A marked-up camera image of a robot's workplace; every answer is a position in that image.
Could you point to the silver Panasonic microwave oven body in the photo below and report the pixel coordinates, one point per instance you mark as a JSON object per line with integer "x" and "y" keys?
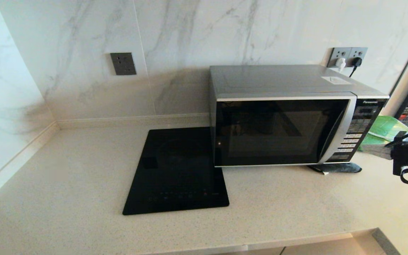
{"x": 278, "y": 79}

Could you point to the green plastic cutting board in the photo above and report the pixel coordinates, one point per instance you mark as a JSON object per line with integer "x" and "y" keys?
{"x": 384, "y": 129}

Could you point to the dark grey cloth pad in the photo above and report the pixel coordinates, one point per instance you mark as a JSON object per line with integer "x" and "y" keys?
{"x": 345, "y": 167}

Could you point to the white power plug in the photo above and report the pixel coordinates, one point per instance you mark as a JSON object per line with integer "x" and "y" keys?
{"x": 340, "y": 64}

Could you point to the beige cabinet front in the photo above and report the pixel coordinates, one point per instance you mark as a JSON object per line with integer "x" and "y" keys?
{"x": 260, "y": 253}
{"x": 331, "y": 248}

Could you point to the black glass induction cooktop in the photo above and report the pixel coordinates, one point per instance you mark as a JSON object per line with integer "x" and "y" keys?
{"x": 175, "y": 170}

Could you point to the grey wall socket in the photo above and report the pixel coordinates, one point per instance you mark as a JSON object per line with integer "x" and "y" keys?
{"x": 123, "y": 63}
{"x": 360, "y": 52}
{"x": 336, "y": 53}

